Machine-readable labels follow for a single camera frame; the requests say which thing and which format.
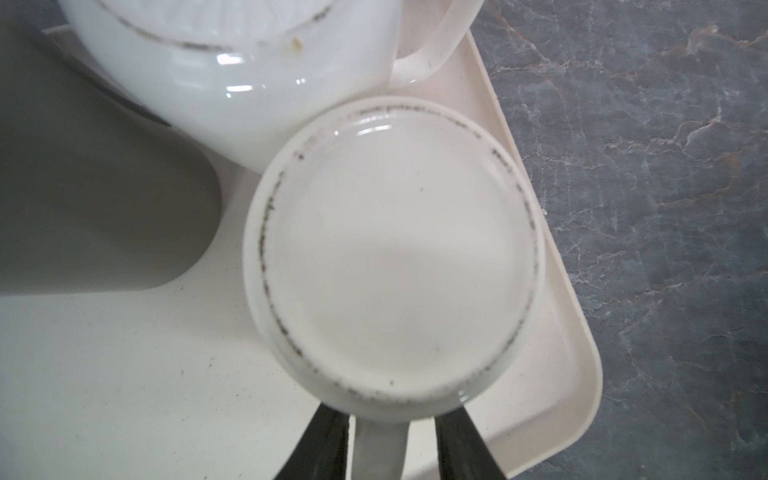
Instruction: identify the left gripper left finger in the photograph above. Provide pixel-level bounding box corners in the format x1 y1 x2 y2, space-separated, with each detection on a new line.
274 404 349 480

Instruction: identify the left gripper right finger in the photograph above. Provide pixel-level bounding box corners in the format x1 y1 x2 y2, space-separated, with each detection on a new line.
434 407 507 480

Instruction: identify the beige plastic tray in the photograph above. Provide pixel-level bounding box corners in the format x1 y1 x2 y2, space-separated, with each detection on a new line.
0 0 604 480

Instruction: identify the small cream white mug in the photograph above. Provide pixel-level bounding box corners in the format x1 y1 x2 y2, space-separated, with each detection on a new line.
242 96 545 479

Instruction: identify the tall grey mug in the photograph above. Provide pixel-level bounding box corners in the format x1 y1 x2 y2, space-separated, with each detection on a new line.
1 2 222 296

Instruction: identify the white round mug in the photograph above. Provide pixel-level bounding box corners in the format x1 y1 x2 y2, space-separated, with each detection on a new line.
61 0 481 173

